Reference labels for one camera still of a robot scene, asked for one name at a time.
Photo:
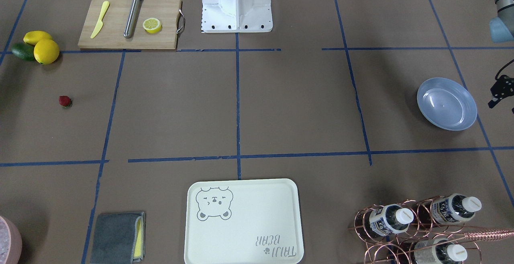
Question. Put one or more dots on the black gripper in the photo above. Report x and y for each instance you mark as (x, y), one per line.
(503, 88)

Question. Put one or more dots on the blue plate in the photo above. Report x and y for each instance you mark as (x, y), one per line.
(446, 104)

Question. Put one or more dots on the red strawberry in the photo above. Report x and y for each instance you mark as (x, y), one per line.
(65, 101)

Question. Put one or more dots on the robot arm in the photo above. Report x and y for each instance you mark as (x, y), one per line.
(501, 31)

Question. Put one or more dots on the tea bottle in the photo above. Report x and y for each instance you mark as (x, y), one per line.
(438, 251)
(454, 209)
(390, 219)

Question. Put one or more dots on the tea bottle front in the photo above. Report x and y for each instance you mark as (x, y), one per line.
(438, 251)

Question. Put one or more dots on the cream bear tray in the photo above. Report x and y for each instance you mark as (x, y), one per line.
(243, 222)

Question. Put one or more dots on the wooden cutting board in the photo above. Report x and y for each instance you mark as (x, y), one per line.
(114, 24)

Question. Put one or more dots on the half lemon slice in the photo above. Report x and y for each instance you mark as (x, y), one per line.
(152, 25)

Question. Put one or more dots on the steel muddler black cap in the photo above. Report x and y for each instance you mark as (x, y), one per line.
(132, 19)

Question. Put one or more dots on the yellow plastic knife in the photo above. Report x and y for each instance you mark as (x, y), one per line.
(100, 23)

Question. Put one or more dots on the grey folded cloth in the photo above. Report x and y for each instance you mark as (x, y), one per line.
(119, 238)

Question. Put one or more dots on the yellow lemon round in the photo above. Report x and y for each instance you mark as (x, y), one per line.
(46, 51)

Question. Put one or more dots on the yellow lemon upper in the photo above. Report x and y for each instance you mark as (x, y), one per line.
(35, 36)

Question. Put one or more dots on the green lime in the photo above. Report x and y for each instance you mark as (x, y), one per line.
(23, 51)

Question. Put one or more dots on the pink bowl of ice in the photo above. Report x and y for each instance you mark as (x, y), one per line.
(11, 242)

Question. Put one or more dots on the copper wire bottle rack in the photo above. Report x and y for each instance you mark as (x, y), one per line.
(398, 248)

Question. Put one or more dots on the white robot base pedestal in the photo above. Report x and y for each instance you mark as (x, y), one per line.
(236, 16)

